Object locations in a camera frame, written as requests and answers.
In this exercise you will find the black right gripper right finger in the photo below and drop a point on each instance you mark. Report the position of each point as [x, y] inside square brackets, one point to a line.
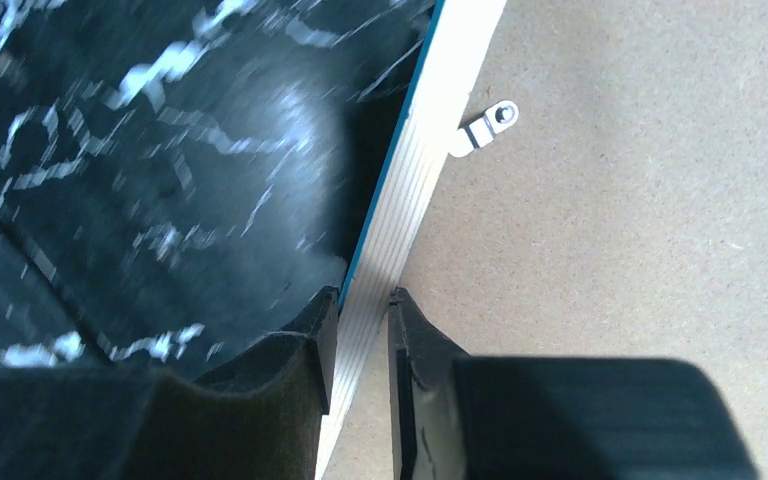
[459, 416]

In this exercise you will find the metal turn clip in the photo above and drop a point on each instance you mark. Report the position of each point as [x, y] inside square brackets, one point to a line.
[482, 131]

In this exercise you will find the brown cardboard backing board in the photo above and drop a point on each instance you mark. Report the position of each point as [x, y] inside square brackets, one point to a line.
[626, 213]

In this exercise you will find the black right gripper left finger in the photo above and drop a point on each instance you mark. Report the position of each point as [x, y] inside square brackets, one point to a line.
[257, 416]

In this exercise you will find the blue wooden picture frame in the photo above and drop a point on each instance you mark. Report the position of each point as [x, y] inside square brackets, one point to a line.
[448, 66]

